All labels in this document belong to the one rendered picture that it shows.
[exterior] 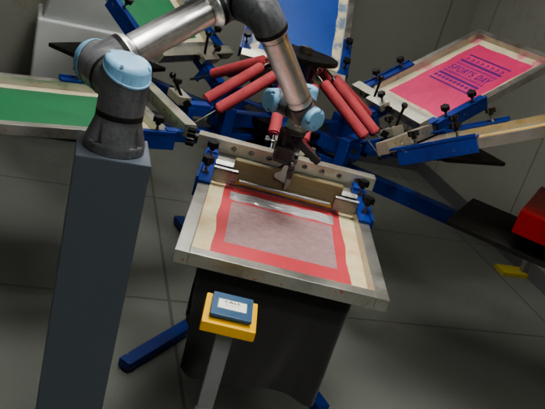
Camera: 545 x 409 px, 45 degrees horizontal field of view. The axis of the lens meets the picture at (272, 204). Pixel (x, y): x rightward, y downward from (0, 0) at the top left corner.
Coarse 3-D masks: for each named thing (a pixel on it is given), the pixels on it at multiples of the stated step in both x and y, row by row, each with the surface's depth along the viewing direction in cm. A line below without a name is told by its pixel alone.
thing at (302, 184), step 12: (240, 168) 226; (252, 168) 225; (264, 168) 225; (276, 168) 227; (252, 180) 227; (264, 180) 227; (276, 180) 227; (300, 180) 227; (312, 180) 226; (324, 180) 228; (300, 192) 228; (312, 192) 228; (324, 192) 228; (336, 192) 228
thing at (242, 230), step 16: (224, 192) 223; (240, 192) 227; (256, 192) 231; (224, 208) 212; (240, 208) 215; (256, 208) 218; (224, 224) 201; (240, 224) 204; (256, 224) 207; (272, 224) 210; (224, 240) 191; (240, 240) 194; (256, 240) 197; (272, 240) 199; (240, 256) 185; (256, 256) 187; (272, 256) 190
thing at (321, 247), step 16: (304, 208) 229; (320, 208) 233; (288, 224) 213; (304, 224) 217; (320, 224) 220; (336, 224) 223; (288, 240) 202; (304, 240) 205; (320, 240) 208; (336, 240) 211; (288, 256) 192; (304, 256) 195; (320, 256) 198; (336, 256) 201; (304, 272) 186; (320, 272) 189; (336, 272) 191
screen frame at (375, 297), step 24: (192, 216) 192; (192, 240) 179; (360, 240) 211; (192, 264) 174; (216, 264) 173; (240, 264) 174; (264, 264) 177; (288, 288) 176; (312, 288) 176; (336, 288) 175; (360, 288) 179; (384, 288) 182
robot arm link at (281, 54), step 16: (240, 0) 173; (256, 0) 172; (272, 0) 174; (240, 16) 175; (256, 16) 173; (272, 16) 173; (256, 32) 176; (272, 32) 175; (272, 48) 180; (288, 48) 182; (272, 64) 185; (288, 64) 184; (288, 80) 188; (304, 80) 192; (288, 96) 193; (304, 96) 194; (288, 112) 203; (304, 112) 197; (320, 112) 199; (304, 128) 200
